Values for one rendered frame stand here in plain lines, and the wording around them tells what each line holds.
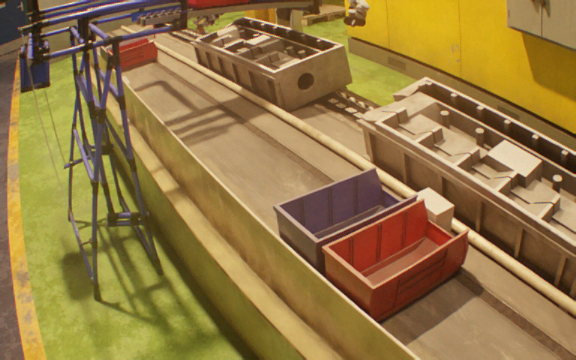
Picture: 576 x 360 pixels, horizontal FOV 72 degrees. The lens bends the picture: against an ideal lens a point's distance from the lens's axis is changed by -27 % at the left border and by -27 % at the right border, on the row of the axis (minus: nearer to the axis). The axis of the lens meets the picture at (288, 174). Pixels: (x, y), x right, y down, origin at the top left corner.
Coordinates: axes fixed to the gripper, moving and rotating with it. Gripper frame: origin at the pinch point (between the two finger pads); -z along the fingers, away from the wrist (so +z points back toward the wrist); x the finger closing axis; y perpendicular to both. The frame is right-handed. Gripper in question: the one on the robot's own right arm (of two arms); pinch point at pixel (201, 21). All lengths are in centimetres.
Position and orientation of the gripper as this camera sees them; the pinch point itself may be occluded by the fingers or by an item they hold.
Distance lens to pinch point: 279.2
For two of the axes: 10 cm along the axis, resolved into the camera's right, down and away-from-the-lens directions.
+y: -5.2, -3.9, 7.6
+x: 4.2, 6.6, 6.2
